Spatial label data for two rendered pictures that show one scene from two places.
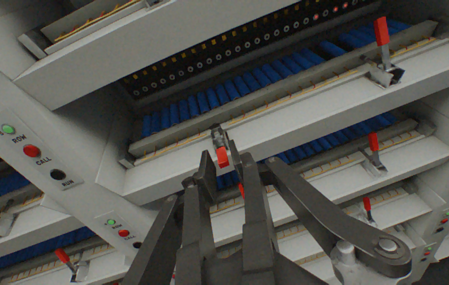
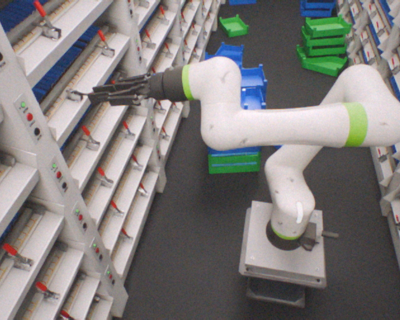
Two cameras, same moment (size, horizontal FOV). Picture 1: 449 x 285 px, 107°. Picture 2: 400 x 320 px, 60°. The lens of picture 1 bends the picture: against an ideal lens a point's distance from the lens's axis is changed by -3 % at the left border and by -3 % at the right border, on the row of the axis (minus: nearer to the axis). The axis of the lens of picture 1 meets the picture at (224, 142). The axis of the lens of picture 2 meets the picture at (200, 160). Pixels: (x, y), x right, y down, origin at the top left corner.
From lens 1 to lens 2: 0.95 m
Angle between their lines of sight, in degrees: 64
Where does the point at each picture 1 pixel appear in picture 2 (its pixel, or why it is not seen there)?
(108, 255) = (32, 238)
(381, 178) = not seen: hidden behind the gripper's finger
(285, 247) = (109, 175)
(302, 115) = (94, 75)
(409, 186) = (133, 110)
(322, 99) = (95, 67)
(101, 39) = (50, 53)
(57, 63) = (39, 65)
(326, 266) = (129, 187)
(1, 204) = not seen: outside the picture
